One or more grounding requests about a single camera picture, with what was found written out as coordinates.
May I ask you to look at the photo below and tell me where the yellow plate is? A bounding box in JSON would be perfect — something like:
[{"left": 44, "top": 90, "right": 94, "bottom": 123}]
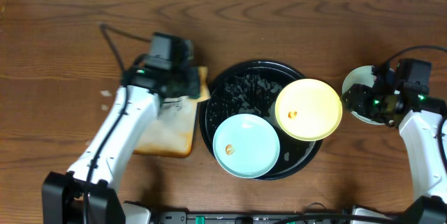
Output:
[{"left": 274, "top": 79, "right": 343, "bottom": 142}]

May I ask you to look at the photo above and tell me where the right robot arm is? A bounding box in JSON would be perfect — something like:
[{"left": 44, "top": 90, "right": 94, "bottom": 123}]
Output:
[{"left": 342, "top": 84, "right": 446, "bottom": 223}]

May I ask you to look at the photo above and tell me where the light blue plate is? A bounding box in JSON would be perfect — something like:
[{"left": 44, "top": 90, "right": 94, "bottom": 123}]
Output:
[
  {"left": 212, "top": 114, "right": 280, "bottom": 179},
  {"left": 342, "top": 66, "right": 401, "bottom": 125}
]

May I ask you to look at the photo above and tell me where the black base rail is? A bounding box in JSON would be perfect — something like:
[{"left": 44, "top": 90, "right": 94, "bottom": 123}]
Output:
[{"left": 122, "top": 202, "right": 416, "bottom": 224}]

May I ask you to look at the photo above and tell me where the round black tray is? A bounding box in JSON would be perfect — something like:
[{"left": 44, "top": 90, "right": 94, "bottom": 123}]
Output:
[{"left": 199, "top": 60, "right": 323, "bottom": 181}]

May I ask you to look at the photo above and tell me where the rectangular soapy black tray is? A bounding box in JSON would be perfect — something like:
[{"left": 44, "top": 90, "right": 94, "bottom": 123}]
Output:
[{"left": 132, "top": 64, "right": 212, "bottom": 158}]

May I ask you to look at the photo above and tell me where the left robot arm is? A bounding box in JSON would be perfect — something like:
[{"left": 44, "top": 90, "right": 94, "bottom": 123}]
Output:
[{"left": 42, "top": 66, "right": 210, "bottom": 223}]

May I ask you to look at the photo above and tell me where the green yellow sponge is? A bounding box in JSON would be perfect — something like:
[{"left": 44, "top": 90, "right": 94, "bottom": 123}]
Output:
[{"left": 189, "top": 66, "right": 210, "bottom": 103}]

